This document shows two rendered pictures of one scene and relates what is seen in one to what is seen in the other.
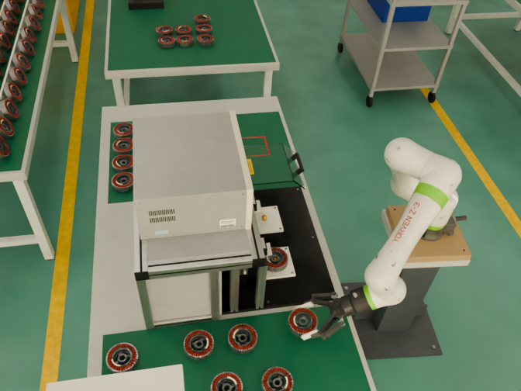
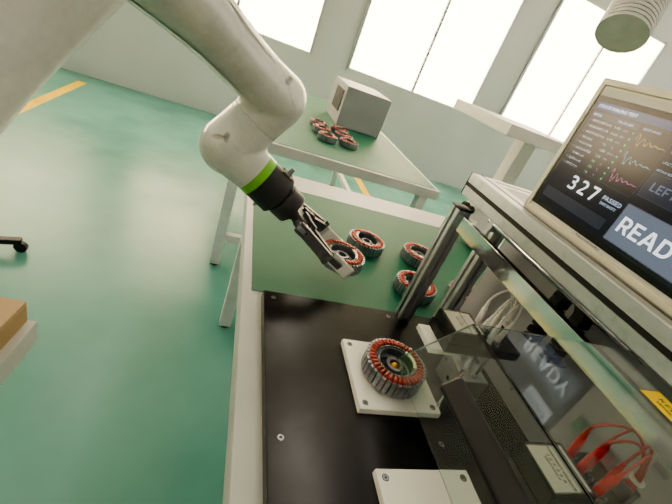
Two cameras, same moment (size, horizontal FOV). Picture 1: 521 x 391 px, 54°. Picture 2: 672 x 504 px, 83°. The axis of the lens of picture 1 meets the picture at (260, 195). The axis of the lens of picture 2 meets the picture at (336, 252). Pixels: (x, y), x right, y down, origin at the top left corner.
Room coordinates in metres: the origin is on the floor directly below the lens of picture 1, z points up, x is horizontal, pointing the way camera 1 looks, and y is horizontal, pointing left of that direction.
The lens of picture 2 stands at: (1.79, -0.32, 1.24)
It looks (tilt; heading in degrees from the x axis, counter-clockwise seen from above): 28 degrees down; 172
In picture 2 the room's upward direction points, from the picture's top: 22 degrees clockwise
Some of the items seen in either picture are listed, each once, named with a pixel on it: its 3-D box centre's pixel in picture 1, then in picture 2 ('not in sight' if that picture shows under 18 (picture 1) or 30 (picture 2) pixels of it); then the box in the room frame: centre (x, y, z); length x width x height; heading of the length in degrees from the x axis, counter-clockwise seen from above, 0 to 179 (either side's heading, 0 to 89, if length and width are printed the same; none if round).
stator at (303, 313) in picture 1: (302, 322); (341, 256); (1.00, -0.20, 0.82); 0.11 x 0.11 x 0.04
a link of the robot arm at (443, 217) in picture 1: (435, 204); not in sight; (1.55, -0.76, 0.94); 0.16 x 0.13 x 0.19; 56
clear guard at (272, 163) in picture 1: (263, 167); (635, 473); (1.60, 0.00, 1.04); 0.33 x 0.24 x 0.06; 103
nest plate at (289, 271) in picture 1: (274, 262); (387, 376); (1.30, -0.08, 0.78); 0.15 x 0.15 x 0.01; 13
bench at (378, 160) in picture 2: not in sight; (303, 168); (-0.94, -0.40, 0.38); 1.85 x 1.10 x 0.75; 13
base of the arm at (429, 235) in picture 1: (440, 223); not in sight; (1.56, -0.82, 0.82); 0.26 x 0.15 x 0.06; 104
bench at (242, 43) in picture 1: (186, 45); not in sight; (3.68, 0.69, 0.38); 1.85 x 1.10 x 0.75; 13
